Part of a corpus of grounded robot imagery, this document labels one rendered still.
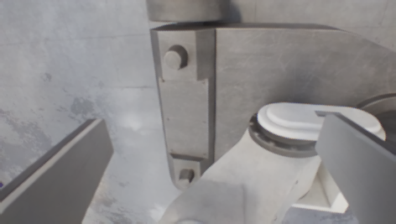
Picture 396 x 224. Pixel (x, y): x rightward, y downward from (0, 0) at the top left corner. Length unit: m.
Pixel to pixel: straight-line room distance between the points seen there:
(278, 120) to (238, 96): 0.16
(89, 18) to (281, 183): 0.73
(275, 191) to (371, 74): 0.34
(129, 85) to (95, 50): 0.17
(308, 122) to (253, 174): 0.13
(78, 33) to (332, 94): 0.80
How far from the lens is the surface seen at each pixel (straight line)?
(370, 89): 0.55
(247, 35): 0.45
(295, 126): 0.36
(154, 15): 0.47
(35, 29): 0.98
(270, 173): 0.32
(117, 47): 0.76
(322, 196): 0.50
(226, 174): 0.30
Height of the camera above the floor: 0.61
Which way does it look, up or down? 58 degrees down
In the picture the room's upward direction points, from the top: 156 degrees counter-clockwise
